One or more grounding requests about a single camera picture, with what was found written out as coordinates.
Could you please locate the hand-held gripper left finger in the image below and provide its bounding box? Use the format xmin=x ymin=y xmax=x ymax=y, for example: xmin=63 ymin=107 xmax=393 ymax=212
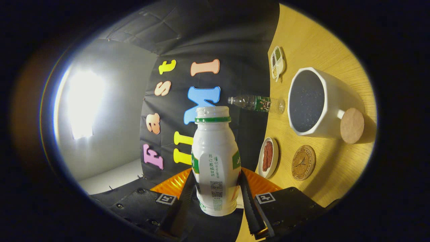
xmin=91 ymin=167 xmax=197 ymax=241

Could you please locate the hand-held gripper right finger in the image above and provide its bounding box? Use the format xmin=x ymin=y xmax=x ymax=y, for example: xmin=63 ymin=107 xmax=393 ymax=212
xmin=239 ymin=167 xmax=331 ymax=241

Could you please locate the white juice bottle green label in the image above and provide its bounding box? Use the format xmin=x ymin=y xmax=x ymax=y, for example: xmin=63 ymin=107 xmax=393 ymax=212
xmin=191 ymin=106 xmax=242 ymax=217

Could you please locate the round cork coaster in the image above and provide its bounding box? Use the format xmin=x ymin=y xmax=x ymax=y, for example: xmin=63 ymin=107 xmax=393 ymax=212
xmin=291 ymin=145 xmax=316 ymax=181

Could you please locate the white cup with wooden handle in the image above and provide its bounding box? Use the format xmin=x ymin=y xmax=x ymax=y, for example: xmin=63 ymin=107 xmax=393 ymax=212
xmin=288 ymin=67 xmax=366 ymax=144

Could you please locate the clear plastic water bottle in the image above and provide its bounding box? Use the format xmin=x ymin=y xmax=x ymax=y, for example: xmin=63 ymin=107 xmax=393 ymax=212
xmin=228 ymin=94 xmax=286 ymax=114

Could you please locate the grey round plate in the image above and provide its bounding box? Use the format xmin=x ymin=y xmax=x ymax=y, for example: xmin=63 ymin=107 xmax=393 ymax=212
xmin=258 ymin=137 xmax=280 ymax=179

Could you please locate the white divided dish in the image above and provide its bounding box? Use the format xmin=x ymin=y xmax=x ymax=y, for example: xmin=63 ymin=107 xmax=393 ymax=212
xmin=270 ymin=46 xmax=286 ymax=82

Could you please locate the black backdrop cloth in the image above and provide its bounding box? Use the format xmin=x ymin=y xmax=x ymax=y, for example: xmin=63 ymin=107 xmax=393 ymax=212
xmin=89 ymin=0 xmax=280 ymax=242

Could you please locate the wooden table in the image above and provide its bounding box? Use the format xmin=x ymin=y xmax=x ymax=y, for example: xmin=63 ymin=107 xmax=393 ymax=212
xmin=235 ymin=3 xmax=377 ymax=242

